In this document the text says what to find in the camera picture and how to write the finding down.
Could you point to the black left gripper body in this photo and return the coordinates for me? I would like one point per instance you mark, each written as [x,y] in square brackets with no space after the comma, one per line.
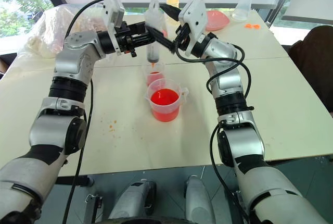
[123,40]

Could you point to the black table frame bar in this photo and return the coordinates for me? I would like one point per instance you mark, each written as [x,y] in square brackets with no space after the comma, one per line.
[75,180]

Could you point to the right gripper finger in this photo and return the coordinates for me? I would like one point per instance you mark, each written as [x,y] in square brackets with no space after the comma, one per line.
[170,11]
[160,37]

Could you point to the yellow plastic cup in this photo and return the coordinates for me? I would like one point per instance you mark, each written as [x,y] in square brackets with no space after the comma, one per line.
[172,2]

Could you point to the brown cardboard box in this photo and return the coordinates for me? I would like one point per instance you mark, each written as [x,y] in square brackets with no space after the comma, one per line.
[5,65]

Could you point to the clear plastic bag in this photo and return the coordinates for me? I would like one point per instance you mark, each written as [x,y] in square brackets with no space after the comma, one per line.
[49,31]

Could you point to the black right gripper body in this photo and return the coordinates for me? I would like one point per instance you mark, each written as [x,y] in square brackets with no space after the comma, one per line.
[182,39]

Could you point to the large clear plastic syringe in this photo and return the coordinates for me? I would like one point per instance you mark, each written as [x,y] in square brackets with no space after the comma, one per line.
[153,18]

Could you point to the clear conical flask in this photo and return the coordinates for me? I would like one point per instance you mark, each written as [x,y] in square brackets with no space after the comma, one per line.
[243,7]

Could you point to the silver rounded robot leg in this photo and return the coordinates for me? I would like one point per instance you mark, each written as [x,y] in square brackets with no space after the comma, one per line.
[199,200]
[132,200]

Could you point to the pink plastic bowl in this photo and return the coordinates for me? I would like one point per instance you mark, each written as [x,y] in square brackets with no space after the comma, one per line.
[216,20]

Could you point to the dark brown chair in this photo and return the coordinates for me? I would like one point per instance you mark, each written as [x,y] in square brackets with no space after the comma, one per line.
[314,57]

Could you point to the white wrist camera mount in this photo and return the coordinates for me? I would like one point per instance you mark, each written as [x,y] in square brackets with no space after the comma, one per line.
[193,13]
[112,13]

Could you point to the clear cup with red liquid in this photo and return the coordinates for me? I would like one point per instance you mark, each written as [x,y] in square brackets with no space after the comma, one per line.
[154,76]

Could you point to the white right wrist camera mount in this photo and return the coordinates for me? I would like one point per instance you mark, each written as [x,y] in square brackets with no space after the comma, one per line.
[193,13]

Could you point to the small orange plastic piece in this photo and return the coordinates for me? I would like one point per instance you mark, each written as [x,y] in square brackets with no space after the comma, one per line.
[248,25]
[257,27]

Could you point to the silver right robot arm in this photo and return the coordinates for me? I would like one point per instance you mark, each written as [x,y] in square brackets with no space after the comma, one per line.
[229,78]

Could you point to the metal bracket stand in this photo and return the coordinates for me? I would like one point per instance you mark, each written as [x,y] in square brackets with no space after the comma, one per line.
[93,208]

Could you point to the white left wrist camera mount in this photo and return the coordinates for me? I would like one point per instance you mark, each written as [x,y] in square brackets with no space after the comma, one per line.
[112,13]

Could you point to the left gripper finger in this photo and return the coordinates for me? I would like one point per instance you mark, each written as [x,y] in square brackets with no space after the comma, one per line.
[141,39]
[138,27]

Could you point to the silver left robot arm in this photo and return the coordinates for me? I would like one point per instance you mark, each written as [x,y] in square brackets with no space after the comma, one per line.
[65,65]

